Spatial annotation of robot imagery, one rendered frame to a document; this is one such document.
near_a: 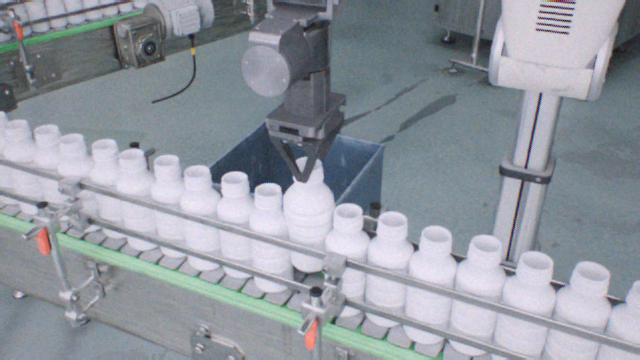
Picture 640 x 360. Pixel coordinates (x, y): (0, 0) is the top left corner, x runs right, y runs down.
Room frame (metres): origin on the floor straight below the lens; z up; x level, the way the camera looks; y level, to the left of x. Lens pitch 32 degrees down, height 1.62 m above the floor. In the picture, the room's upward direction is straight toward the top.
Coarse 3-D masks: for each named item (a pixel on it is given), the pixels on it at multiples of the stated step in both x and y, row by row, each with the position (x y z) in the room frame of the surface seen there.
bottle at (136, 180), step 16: (128, 160) 0.79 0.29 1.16; (144, 160) 0.81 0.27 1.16; (128, 176) 0.79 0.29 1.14; (144, 176) 0.80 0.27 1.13; (128, 192) 0.78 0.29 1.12; (144, 192) 0.78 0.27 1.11; (128, 208) 0.78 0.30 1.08; (144, 208) 0.78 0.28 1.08; (128, 224) 0.78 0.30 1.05; (144, 224) 0.78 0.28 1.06; (128, 240) 0.79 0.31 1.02
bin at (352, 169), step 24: (240, 144) 1.24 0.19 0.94; (264, 144) 1.34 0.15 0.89; (336, 144) 1.28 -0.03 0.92; (360, 144) 1.26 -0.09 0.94; (384, 144) 1.23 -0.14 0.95; (216, 168) 1.15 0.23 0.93; (240, 168) 1.24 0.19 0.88; (264, 168) 1.34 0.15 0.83; (288, 168) 1.34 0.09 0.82; (336, 168) 1.28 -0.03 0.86; (360, 168) 1.25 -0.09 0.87; (336, 192) 1.28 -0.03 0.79; (360, 192) 1.11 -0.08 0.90
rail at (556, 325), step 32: (0, 160) 0.88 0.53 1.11; (0, 192) 0.90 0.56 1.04; (96, 192) 0.80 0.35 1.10; (96, 224) 0.81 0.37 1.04; (224, 224) 0.70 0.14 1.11; (192, 256) 0.73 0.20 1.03; (320, 256) 0.64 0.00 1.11; (448, 288) 0.57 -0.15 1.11; (416, 320) 0.58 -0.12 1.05; (544, 320) 0.52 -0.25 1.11; (512, 352) 0.53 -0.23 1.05
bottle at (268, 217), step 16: (256, 192) 0.70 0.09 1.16; (272, 192) 0.72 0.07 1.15; (256, 208) 0.70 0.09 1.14; (272, 208) 0.69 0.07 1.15; (256, 224) 0.69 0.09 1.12; (272, 224) 0.68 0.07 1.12; (256, 240) 0.68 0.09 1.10; (288, 240) 0.69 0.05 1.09; (256, 256) 0.69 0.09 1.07; (272, 256) 0.68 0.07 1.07; (288, 256) 0.69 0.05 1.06; (272, 272) 0.68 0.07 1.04; (288, 272) 0.69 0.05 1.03; (272, 288) 0.68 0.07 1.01
